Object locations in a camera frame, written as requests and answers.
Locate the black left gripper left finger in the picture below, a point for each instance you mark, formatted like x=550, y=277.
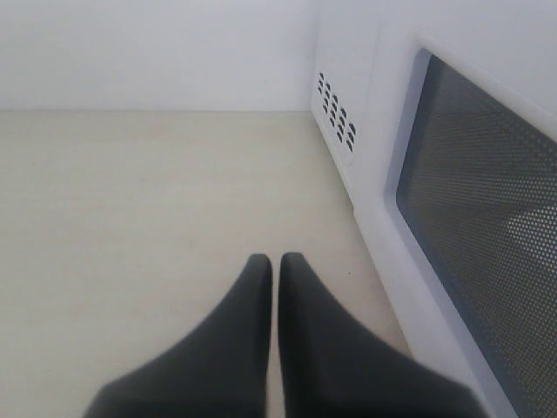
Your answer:
x=218, y=370

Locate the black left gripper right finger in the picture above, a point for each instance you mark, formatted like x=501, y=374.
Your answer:
x=332, y=366

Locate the white microwave door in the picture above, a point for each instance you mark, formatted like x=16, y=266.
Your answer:
x=459, y=192

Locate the white microwave oven body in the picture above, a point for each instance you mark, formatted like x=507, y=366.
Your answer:
x=369, y=71

